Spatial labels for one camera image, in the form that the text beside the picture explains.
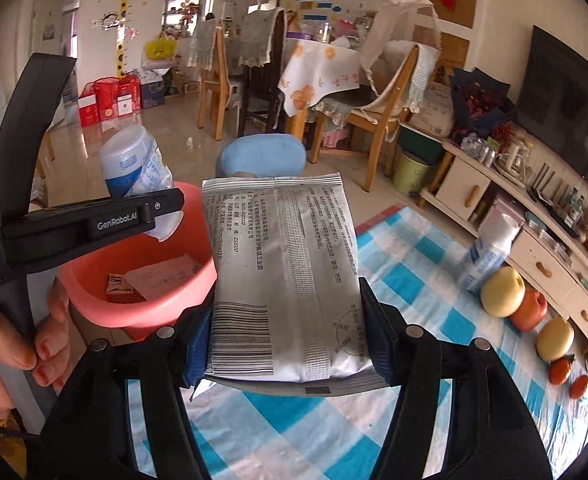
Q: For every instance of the silver white foil bag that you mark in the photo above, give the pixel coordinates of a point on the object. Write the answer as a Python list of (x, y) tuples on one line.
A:
[(287, 313)]

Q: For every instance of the yellow sleeve forearm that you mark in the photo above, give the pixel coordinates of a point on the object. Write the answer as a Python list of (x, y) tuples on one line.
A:
[(12, 448)]

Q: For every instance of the wooden chair with lace cover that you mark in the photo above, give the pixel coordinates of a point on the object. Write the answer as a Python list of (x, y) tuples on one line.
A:
[(408, 66)]

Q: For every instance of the small orange tangerine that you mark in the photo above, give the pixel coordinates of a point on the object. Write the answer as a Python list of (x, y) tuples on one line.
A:
[(578, 387)]

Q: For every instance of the red apple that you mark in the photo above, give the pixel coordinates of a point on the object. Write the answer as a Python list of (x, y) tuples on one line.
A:
[(529, 314)]

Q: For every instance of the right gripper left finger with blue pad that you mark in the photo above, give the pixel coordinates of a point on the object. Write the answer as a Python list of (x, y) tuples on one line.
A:
[(122, 415)]

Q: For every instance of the yellow pear right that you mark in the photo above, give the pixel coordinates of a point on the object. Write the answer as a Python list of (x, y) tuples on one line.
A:
[(554, 340)]

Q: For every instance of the blue white checkered tablecloth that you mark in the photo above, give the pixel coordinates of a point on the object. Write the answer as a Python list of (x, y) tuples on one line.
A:
[(247, 435)]

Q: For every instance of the blue round stool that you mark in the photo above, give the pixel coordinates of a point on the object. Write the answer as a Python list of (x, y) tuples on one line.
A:
[(266, 155)]

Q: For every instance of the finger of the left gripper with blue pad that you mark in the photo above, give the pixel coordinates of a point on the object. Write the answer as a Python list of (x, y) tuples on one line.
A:
[(139, 214)]

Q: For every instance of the glass electric kettle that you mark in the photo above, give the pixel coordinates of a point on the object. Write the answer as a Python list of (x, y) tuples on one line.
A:
[(513, 163)]

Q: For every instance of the crushed white yogurt bottle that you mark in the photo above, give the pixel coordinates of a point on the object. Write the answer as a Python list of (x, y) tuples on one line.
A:
[(132, 165)]

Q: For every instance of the black flat television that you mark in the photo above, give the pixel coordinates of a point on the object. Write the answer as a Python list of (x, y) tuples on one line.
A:
[(553, 102)]

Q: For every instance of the dining table with orange-print cloth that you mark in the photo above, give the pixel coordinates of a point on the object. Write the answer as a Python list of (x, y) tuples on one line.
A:
[(312, 71)]

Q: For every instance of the white tv cabinet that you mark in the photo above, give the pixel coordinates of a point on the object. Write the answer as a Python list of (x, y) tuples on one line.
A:
[(463, 191)]

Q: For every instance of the green yellow trash bucket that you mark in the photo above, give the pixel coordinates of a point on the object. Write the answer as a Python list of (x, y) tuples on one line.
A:
[(410, 174)]

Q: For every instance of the dark flower bouquet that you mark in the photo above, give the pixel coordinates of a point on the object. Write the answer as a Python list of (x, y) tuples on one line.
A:
[(480, 103)]

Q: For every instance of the white upright yogurt bottle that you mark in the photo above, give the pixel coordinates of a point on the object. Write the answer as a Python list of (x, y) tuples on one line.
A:
[(488, 251)]

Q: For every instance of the yellow pear left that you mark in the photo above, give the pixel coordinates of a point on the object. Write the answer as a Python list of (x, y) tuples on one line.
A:
[(503, 292)]

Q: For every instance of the yellow pear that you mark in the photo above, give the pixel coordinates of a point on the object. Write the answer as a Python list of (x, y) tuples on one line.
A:
[(503, 292), (554, 340)]

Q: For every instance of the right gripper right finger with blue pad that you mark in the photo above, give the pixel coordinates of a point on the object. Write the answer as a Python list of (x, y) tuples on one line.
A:
[(491, 433)]

